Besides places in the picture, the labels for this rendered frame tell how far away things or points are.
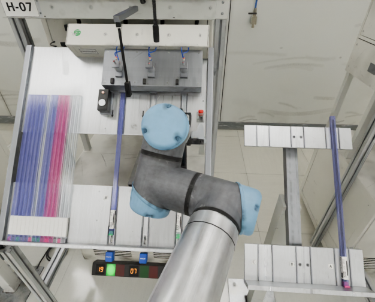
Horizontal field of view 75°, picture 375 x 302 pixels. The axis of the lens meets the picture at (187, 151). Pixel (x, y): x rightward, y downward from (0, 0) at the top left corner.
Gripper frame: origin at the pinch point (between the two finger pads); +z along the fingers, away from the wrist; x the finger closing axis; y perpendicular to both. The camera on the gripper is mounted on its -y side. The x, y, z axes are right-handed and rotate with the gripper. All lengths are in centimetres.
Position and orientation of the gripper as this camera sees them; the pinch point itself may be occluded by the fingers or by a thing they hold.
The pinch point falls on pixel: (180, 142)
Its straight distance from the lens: 73.3
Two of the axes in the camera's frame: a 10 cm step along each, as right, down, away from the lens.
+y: 0.3, -10.0, -0.2
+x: -10.0, -0.3, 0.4
